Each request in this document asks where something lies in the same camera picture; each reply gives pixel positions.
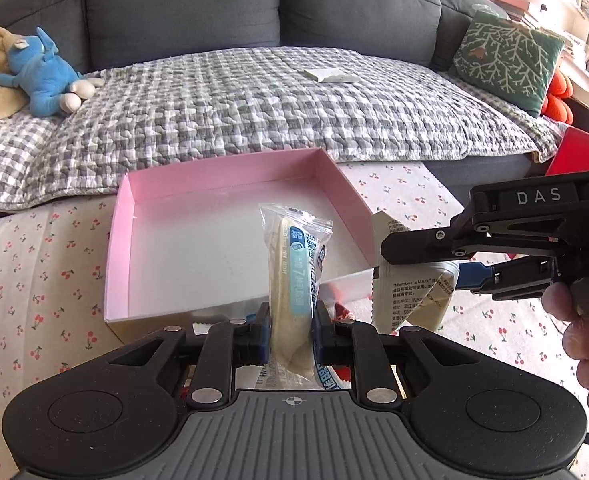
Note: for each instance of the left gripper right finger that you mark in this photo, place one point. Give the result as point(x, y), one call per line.
point(359, 347)

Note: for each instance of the red object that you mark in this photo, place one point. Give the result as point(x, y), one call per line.
point(572, 155)

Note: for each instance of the orange pumpkin cushion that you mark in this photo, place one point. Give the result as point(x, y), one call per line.
point(555, 104)

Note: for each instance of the blue plush toy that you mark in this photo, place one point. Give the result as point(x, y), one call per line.
point(50, 82)

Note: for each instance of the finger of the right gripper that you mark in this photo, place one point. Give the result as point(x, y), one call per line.
point(521, 278)
point(422, 246)

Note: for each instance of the dark grey sofa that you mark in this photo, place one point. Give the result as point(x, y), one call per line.
point(98, 35)

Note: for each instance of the white packet on quilt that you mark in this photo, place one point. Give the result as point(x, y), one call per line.
point(329, 76)

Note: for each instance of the white triangular snack packet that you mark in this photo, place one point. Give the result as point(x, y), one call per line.
point(414, 293)

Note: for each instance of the right human hand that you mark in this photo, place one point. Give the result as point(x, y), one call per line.
point(582, 339)

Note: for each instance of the cherry print tablecloth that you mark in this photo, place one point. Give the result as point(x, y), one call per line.
point(52, 263)

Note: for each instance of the green leaf pattern cushion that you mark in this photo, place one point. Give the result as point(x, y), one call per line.
point(511, 61)

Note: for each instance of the grey checked quilt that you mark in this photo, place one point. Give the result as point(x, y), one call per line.
point(240, 101)

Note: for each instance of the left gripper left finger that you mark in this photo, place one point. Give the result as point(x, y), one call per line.
point(217, 355)

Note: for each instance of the pink cardboard box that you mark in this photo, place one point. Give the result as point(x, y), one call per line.
point(186, 242)

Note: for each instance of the clear blue cream sandwich pack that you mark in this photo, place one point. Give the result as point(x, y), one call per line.
point(296, 242)

